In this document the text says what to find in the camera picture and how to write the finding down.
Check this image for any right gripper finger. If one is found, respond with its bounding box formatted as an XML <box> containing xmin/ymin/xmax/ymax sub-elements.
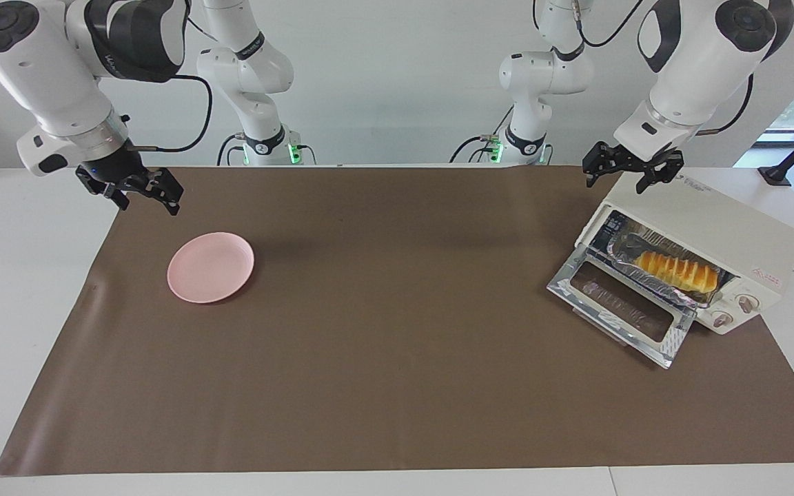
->
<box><xmin>145</xmin><ymin>168</ymin><xmax>185</xmax><ymax>216</ymax></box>
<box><xmin>77</xmin><ymin>174</ymin><xmax>130</xmax><ymax>211</ymax></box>

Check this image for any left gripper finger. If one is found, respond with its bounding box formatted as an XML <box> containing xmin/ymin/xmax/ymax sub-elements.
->
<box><xmin>582</xmin><ymin>141</ymin><xmax>616</xmax><ymax>188</ymax></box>
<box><xmin>635</xmin><ymin>152</ymin><xmax>685</xmax><ymax>195</ymax></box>

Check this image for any aluminium foil tray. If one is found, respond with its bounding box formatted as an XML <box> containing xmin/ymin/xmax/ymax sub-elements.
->
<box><xmin>604</xmin><ymin>219</ymin><xmax>732</xmax><ymax>307</ymax></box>

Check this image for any yellow sliced bread loaf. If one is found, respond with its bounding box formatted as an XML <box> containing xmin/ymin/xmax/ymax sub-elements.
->
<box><xmin>635</xmin><ymin>251</ymin><xmax>720</xmax><ymax>293</ymax></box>

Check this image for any cream toaster oven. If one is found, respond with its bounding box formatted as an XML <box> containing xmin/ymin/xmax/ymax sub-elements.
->
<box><xmin>574</xmin><ymin>169</ymin><xmax>794</xmax><ymax>336</ymax></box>

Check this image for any glass oven door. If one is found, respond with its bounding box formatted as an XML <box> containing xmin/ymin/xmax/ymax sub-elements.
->
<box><xmin>547</xmin><ymin>245</ymin><xmax>698</xmax><ymax>370</ymax></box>

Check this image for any pink round plate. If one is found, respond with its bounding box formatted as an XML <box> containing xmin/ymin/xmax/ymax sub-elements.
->
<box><xmin>167</xmin><ymin>232</ymin><xmax>256</xmax><ymax>304</ymax></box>

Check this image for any brown table mat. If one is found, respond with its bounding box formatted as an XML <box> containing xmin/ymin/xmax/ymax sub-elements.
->
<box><xmin>0</xmin><ymin>165</ymin><xmax>794</xmax><ymax>477</ymax></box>

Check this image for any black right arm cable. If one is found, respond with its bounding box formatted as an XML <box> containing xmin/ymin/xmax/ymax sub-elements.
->
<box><xmin>127</xmin><ymin>74</ymin><xmax>213</xmax><ymax>152</ymax></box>

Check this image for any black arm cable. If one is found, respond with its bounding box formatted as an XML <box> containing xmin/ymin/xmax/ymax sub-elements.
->
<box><xmin>571</xmin><ymin>0</ymin><xmax>756</xmax><ymax>136</ymax></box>
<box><xmin>127</xmin><ymin>74</ymin><xmax>213</xmax><ymax>152</ymax></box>

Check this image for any black base cable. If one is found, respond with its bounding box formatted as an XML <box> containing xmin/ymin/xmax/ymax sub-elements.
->
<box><xmin>216</xmin><ymin>133</ymin><xmax>245</xmax><ymax>167</ymax></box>
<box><xmin>449</xmin><ymin>135</ymin><xmax>501</xmax><ymax>164</ymax></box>

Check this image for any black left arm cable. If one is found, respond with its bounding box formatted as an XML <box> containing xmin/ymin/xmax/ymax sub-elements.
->
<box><xmin>571</xmin><ymin>0</ymin><xmax>756</xmax><ymax>136</ymax></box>

